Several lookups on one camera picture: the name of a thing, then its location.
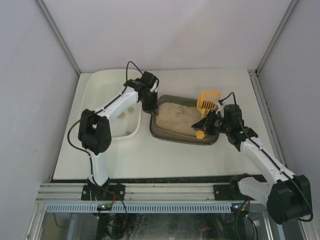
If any brown litter box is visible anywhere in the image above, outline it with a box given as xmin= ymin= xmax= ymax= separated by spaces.
xmin=149 ymin=94 xmax=219 ymax=146

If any yellow litter scoop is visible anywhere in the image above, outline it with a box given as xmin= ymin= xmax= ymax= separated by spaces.
xmin=194 ymin=90 xmax=221 ymax=140

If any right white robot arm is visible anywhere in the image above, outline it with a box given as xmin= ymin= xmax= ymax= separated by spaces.
xmin=191 ymin=90 xmax=314 ymax=225

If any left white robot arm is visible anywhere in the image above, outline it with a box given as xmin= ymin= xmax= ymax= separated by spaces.
xmin=67 ymin=66 xmax=160 ymax=187

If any litter clump in tub centre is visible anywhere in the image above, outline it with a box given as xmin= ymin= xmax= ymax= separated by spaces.
xmin=118 ymin=112 xmax=125 ymax=118

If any white plastic tub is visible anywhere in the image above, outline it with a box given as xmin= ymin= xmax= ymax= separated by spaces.
xmin=81 ymin=69 xmax=142 ymax=141

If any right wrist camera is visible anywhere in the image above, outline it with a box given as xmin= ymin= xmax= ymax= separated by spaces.
xmin=216 ymin=99 xmax=225 ymax=114

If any right aluminium side rail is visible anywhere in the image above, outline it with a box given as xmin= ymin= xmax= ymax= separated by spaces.
xmin=247 ymin=69 xmax=290 ymax=167

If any aluminium front rail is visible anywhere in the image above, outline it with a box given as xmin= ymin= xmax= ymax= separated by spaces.
xmin=36 ymin=183 xmax=246 ymax=203

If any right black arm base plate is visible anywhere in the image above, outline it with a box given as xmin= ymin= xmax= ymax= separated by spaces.
xmin=212 ymin=183 xmax=259 ymax=201

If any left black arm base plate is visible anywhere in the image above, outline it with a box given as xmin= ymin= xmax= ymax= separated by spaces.
xmin=81 ymin=179 xmax=126 ymax=201

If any left aluminium frame post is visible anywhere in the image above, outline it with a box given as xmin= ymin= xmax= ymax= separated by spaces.
xmin=34 ymin=0 xmax=81 ymax=77

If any aluminium frame post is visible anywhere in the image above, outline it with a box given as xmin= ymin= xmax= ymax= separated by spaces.
xmin=255 ymin=0 xmax=300 ymax=75
xmin=34 ymin=0 xmax=81 ymax=77

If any grey slotted cable duct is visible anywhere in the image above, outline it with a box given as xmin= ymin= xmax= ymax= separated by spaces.
xmin=46 ymin=202 xmax=233 ymax=214

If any right aluminium frame post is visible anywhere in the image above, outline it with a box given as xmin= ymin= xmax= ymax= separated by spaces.
xmin=255 ymin=0 xmax=300 ymax=75

